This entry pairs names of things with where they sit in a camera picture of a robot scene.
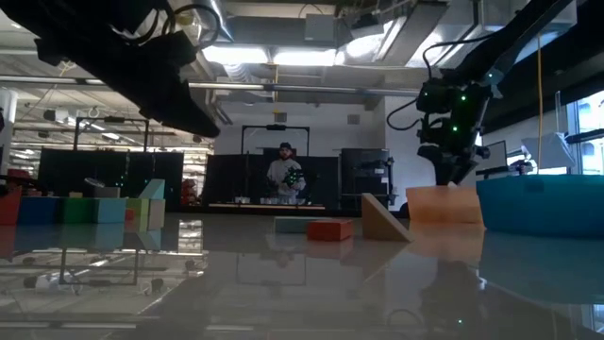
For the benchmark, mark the large silver ventilation duct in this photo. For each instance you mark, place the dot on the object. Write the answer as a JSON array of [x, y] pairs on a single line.
[[557, 28]]

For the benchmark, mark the black partition panel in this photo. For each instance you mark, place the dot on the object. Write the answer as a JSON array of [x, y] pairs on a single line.
[[71, 170], [226, 179]]

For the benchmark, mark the bright window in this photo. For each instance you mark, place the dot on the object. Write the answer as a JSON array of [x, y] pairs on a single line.
[[590, 132]]

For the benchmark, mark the grey ceiling box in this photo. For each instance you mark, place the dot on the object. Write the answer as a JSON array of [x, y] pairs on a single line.
[[320, 28]]

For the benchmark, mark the blue wooden block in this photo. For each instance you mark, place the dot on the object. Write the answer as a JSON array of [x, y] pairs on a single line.
[[38, 211]]

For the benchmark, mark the white angled panel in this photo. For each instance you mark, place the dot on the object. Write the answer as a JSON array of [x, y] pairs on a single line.
[[549, 151]]

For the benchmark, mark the person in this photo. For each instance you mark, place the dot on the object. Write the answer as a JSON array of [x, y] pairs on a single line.
[[283, 175]]

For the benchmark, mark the small tan box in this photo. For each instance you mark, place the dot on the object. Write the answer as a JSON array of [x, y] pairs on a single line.
[[75, 194]]

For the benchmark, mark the red background object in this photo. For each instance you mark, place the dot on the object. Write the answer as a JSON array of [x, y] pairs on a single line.
[[189, 193]]

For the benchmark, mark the beige rectangular wooden block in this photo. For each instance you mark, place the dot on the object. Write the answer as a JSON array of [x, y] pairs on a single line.
[[107, 192]]

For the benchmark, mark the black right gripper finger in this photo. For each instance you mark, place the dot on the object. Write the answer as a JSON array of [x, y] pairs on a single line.
[[457, 171], [441, 170]]

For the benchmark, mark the black metal station frame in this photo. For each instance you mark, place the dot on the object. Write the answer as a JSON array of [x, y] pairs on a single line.
[[113, 119], [276, 127]]

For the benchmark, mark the horizontal silver pipe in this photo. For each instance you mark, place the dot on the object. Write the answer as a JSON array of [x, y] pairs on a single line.
[[307, 89]]

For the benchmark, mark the teal plastic bin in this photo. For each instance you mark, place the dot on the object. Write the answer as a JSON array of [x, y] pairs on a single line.
[[542, 208]]

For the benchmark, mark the orange wooden block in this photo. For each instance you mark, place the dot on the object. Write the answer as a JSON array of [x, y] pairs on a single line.
[[443, 208]]

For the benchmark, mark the white monitor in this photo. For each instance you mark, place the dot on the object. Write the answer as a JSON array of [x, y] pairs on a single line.
[[493, 163]]

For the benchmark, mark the ceiling light fixture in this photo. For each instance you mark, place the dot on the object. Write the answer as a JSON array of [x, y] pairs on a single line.
[[236, 54], [304, 57]]

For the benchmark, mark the red rectangular wooden block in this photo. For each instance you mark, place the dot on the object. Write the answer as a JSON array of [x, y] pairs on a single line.
[[330, 230]]

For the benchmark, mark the black equipment cabinet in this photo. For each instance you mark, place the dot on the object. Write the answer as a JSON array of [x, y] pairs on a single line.
[[363, 165]]

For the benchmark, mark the beige wooden wedge block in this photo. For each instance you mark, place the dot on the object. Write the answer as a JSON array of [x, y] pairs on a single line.
[[380, 224]]

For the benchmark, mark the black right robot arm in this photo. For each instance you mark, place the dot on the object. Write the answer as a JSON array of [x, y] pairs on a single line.
[[519, 33]]

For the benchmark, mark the grey-green wooden block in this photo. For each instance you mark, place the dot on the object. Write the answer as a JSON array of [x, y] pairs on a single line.
[[290, 225]]

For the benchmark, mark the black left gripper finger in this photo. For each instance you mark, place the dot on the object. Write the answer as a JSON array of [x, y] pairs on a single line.
[[162, 114], [189, 111]]

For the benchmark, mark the round silver duct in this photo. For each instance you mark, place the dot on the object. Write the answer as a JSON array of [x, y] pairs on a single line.
[[226, 23]]

